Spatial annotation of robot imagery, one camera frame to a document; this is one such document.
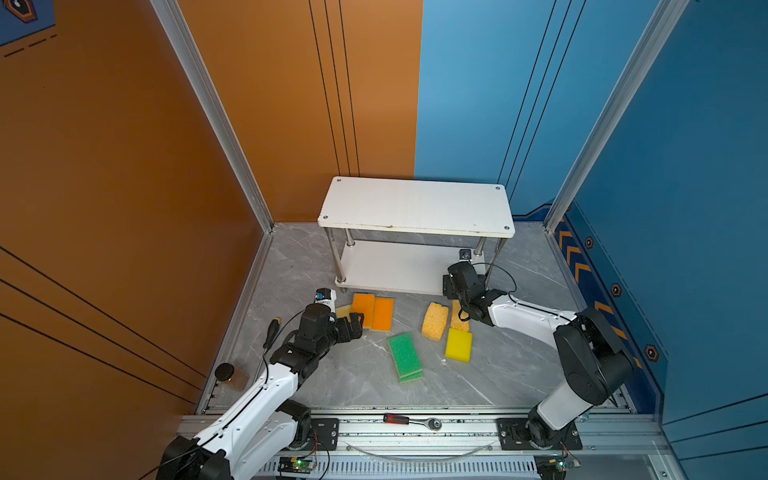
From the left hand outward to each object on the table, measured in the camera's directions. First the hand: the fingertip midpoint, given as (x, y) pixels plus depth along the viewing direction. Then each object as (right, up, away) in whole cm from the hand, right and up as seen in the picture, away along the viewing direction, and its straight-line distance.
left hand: (351, 315), depth 84 cm
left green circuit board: (-12, -33, -13) cm, 37 cm away
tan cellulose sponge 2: (+31, -3, +5) cm, 31 cm away
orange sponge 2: (+8, -2, +9) cm, 12 cm away
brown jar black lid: (-28, -14, -9) cm, 33 cm away
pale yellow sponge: (-3, 0, +8) cm, 8 cm away
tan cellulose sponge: (+25, -3, +6) cm, 26 cm away
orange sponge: (+3, +1, +10) cm, 10 cm away
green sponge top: (+15, -11, -2) cm, 19 cm away
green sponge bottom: (+17, -16, -3) cm, 23 cm away
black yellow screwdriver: (-25, -5, +7) cm, 26 cm away
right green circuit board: (+49, -33, -14) cm, 61 cm away
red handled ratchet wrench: (+21, -24, -10) cm, 34 cm away
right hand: (+32, +10, +9) cm, 34 cm away
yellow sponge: (+31, -9, +3) cm, 33 cm away
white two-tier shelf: (+15, +24, +32) cm, 43 cm away
